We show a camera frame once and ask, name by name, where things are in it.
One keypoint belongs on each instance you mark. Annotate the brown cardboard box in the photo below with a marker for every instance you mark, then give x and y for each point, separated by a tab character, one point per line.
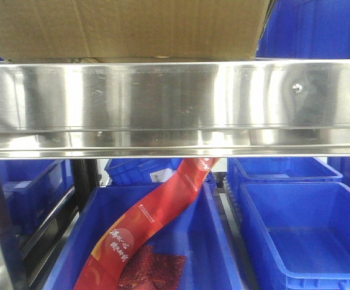
132	31

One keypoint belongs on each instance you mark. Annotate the black shelf upright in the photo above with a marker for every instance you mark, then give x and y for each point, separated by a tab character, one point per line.
86	178

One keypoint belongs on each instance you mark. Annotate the blue bin rear centre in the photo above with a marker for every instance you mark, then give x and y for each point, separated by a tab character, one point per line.
141	171

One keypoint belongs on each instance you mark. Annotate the blue bin rear right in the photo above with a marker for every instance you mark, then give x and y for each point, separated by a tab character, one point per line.
278	169

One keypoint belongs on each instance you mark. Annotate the blue bin with snack bag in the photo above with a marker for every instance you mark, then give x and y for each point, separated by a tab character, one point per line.
197	233

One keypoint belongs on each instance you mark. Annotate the red printed snack bag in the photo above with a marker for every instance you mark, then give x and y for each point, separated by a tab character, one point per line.
113	251

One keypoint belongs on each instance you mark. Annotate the blue bin lower left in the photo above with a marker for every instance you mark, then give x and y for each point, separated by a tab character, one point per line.
32	188

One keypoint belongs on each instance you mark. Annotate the empty blue bin front right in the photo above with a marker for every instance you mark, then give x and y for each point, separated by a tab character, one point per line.
298	234

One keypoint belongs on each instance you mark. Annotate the blue bin upper right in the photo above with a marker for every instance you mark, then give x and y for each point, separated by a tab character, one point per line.
307	30

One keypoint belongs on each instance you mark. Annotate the stainless steel shelf rail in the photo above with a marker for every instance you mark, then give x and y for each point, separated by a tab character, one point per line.
257	108

